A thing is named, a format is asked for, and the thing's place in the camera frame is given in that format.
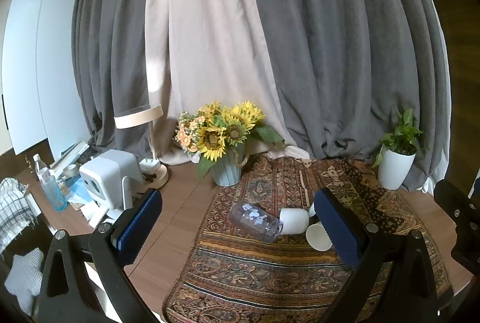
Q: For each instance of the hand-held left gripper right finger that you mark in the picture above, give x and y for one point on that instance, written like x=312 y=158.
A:
x=339 y=233

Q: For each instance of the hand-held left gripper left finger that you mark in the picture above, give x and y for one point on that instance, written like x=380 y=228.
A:
x=137 y=227

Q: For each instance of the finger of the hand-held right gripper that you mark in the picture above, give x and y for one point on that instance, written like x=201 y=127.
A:
x=463 y=225

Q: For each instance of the white paper cup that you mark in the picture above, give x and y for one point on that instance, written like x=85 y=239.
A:
x=318 y=237

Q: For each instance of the white ceramic cup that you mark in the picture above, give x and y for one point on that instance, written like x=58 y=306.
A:
x=294 y=221

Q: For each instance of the clear floral print cup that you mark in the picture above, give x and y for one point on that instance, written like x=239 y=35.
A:
x=255 y=219

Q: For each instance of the small white cup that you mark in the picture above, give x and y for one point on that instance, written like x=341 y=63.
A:
x=312 y=209

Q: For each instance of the white cube projector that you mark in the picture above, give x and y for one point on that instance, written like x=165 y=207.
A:
x=108 y=172

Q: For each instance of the white power plug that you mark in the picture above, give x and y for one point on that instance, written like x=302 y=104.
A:
x=150 y=165

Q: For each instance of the blue face mask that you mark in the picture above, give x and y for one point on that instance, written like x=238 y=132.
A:
x=77 y=191

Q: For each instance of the white plant pot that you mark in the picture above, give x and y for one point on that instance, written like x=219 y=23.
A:
x=393 y=169

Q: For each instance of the patterned table runner cloth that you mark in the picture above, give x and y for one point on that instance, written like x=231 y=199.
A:
x=262 y=278

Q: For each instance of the blue liquid bottle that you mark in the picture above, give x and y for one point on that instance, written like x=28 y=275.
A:
x=54 y=193

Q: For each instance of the green potted plant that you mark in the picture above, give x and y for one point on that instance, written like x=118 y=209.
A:
x=403 y=137

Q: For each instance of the pale blue ribbed vase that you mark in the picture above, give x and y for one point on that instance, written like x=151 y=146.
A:
x=228 y=169

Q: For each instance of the white desk lamp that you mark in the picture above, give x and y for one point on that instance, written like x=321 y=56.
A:
x=137 y=117

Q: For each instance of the clear white-capped bottle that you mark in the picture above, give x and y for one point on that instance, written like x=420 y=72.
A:
x=39 y=167

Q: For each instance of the striped cloth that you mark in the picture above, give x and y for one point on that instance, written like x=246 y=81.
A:
x=24 y=278

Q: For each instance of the plaid cloth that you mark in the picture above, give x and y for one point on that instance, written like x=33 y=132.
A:
x=13 y=210

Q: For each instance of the sunflower bouquet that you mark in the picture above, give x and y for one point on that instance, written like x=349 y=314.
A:
x=217 y=131

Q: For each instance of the narrow grey curtain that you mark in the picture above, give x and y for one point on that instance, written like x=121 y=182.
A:
x=108 y=56

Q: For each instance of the wide grey curtain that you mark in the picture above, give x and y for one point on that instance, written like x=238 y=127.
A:
x=348 y=52

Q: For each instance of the white wardrobe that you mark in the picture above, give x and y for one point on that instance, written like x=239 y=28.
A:
x=37 y=64

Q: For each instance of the beige curtain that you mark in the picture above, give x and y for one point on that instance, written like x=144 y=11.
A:
x=202 y=45

